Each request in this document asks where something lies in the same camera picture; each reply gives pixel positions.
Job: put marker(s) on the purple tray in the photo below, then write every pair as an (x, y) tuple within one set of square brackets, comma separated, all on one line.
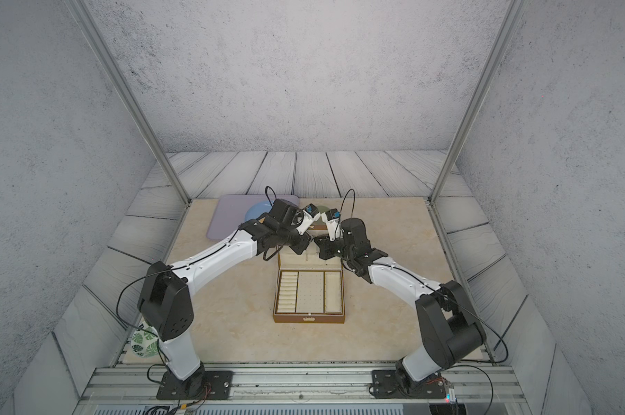
[(229, 214)]

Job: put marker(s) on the blue plate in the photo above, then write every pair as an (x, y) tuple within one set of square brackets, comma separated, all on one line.
[(257, 210)]

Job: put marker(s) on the brown jewelry box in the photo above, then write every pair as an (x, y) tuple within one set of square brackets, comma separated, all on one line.
[(309, 289)]

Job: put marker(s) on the aluminium mounting rail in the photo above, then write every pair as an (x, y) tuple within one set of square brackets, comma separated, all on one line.
[(306, 383)]

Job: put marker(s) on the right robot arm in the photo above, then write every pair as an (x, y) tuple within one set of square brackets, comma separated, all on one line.
[(449, 327)]

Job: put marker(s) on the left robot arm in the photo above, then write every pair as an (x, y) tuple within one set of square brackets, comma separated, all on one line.
[(168, 290)]

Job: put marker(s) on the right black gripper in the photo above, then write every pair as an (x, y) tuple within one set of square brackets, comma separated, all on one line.
[(324, 247)]

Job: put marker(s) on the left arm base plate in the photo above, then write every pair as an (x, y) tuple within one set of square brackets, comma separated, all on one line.
[(209, 385)]

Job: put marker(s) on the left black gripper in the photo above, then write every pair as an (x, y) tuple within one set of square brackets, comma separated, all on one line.
[(305, 239)]

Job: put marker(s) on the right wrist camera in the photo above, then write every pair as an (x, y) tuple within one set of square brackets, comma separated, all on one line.
[(332, 220)]

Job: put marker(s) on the right metal frame post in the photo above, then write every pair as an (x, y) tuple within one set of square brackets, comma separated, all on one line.
[(495, 57)]

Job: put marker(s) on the left metal frame post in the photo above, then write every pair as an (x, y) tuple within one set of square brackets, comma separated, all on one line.
[(101, 50)]

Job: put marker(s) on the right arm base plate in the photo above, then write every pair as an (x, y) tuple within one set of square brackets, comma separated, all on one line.
[(396, 384)]

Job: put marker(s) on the metal frame post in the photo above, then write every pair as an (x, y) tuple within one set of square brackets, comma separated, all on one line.
[(101, 50), (495, 57)]

